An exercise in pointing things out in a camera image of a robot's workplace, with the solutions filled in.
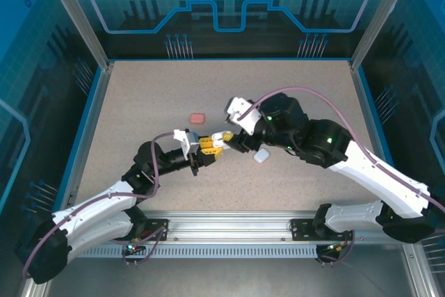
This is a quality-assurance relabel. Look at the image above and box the grey metal shelf panel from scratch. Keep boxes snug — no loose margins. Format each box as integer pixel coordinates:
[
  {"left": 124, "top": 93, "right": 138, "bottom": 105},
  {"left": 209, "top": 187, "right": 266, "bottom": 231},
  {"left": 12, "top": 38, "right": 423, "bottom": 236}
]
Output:
[{"left": 20, "top": 234, "right": 432, "bottom": 297}]

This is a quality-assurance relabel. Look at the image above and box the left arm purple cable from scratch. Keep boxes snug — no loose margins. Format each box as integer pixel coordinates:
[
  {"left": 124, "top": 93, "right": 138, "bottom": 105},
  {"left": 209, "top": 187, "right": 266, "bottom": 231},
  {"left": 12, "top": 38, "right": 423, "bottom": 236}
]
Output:
[{"left": 21, "top": 131, "right": 177, "bottom": 279}]

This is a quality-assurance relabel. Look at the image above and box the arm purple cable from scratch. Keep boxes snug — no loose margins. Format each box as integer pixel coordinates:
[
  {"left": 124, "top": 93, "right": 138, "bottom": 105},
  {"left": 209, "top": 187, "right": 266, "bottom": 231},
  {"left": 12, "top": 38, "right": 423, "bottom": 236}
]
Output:
[
  {"left": 241, "top": 86, "right": 445, "bottom": 266},
  {"left": 21, "top": 131, "right": 177, "bottom": 279}
]

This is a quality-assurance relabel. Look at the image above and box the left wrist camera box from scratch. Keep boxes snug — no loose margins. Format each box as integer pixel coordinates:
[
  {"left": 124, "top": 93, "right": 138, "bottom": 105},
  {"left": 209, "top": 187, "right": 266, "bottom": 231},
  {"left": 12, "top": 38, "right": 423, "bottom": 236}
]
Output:
[{"left": 172, "top": 129, "right": 202, "bottom": 156}]

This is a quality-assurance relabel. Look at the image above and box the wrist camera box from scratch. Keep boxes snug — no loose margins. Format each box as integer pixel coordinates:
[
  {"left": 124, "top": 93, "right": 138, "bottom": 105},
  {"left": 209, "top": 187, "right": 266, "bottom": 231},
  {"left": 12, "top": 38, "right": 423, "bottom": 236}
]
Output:
[
  {"left": 172, "top": 129, "right": 202, "bottom": 156},
  {"left": 224, "top": 96, "right": 263, "bottom": 136}
]

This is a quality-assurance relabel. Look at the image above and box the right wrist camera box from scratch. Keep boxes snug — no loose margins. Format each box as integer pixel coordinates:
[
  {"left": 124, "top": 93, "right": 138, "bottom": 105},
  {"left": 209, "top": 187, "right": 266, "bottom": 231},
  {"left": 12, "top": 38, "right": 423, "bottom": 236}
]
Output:
[{"left": 224, "top": 96, "right": 263, "bottom": 136}]

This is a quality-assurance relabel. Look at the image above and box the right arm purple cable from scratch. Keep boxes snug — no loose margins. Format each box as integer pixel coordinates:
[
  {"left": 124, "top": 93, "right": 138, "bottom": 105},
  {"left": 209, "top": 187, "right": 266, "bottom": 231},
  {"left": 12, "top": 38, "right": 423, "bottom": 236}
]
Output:
[{"left": 241, "top": 86, "right": 445, "bottom": 266}]

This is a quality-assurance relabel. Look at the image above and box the aluminium table side rail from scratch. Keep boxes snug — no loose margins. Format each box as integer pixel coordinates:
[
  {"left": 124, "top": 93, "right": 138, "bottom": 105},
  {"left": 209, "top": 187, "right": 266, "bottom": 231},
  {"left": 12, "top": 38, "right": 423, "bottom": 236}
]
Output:
[{"left": 51, "top": 61, "right": 116, "bottom": 216}]

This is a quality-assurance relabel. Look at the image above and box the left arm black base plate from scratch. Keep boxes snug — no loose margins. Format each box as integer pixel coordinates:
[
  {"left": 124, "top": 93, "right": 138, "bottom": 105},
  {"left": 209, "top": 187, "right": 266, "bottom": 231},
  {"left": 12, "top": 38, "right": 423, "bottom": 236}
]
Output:
[{"left": 106, "top": 218, "right": 170, "bottom": 242}]

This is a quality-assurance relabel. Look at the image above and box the aluminium mounting rail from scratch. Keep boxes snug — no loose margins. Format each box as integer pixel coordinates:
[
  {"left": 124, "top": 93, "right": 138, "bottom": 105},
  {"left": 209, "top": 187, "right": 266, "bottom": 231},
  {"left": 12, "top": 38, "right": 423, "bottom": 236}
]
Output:
[{"left": 44, "top": 209, "right": 416, "bottom": 242}]

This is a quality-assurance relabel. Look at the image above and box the slotted grey cable duct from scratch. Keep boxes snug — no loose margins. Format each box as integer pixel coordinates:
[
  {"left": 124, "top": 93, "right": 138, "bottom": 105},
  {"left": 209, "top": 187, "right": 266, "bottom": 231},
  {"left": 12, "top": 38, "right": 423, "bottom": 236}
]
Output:
[{"left": 54, "top": 246, "right": 320, "bottom": 259}]

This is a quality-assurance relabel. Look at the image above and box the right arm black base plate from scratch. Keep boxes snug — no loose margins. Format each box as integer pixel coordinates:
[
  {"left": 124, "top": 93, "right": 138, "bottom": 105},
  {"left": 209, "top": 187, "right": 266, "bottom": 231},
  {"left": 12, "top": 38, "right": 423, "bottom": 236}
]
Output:
[{"left": 290, "top": 218, "right": 355, "bottom": 242}]

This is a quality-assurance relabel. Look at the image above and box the aluminium frame post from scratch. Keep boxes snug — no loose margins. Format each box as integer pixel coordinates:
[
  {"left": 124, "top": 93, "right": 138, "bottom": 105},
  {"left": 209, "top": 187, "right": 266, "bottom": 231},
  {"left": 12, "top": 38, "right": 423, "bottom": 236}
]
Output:
[
  {"left": 39, "top": 0, "right": 116, "bottom": 70},
  {"left": 348, "top": 0, "right": 421, "bottom": 70}
]

